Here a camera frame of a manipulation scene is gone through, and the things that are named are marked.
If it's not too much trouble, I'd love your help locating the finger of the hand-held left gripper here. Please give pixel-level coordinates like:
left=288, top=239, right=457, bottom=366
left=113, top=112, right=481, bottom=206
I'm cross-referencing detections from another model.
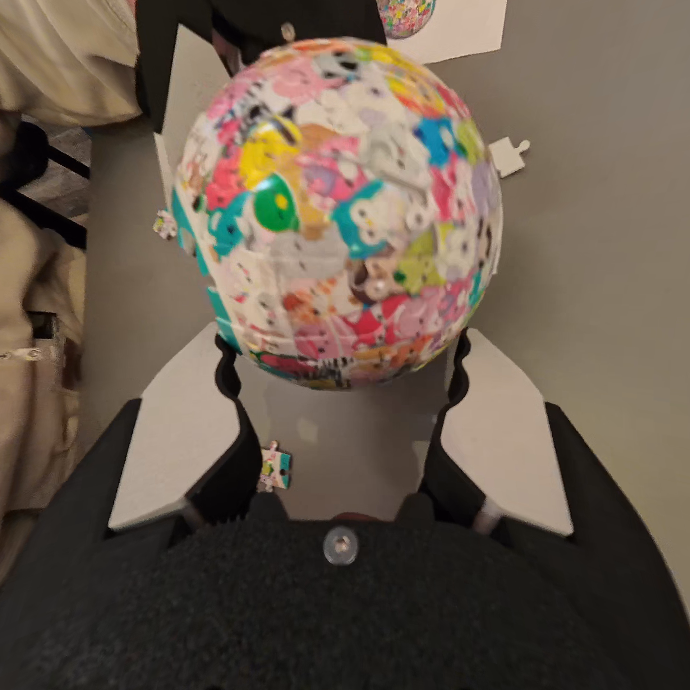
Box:
left=153, top=24, right=239, bottom=182

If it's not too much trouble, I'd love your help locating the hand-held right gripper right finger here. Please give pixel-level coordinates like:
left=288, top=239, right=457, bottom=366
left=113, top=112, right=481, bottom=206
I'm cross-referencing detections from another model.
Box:
left=420, top=328, right=573, bottom=537

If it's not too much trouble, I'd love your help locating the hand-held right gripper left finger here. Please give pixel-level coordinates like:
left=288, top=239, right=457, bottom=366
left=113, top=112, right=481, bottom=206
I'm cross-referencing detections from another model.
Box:
left=108, top=322, right=265, bottom=532

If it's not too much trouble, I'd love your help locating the colourful puzzle ball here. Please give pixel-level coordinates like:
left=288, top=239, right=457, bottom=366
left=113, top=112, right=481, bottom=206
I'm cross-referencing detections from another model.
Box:
left=171, top=37, right=503, bottom=390

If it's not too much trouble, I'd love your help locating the person's left forearm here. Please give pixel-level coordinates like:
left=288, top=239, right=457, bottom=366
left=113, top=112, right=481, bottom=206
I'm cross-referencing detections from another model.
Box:
left=0, top=0, right=143, bottom=128

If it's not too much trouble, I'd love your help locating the paper sheet with ball pictures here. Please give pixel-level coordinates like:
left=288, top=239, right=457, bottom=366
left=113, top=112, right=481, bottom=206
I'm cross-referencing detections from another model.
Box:
left=376, top=0, right=509, bottom=64

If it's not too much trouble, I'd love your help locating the white puzzle piece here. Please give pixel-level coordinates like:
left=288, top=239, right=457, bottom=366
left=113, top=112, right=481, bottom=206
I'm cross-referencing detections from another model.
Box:
left=488, top=137, right=532, bottom=179

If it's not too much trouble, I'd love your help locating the black chair armrest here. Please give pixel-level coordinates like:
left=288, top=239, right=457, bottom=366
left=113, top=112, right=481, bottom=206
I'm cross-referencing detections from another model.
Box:
left=0, top=121, right=92, bottom=250

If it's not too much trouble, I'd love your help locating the person's beige sweatshirt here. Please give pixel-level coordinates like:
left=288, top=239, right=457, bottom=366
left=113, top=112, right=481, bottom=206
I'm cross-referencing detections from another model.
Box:
left=0, top=199, right=89, bottom=583

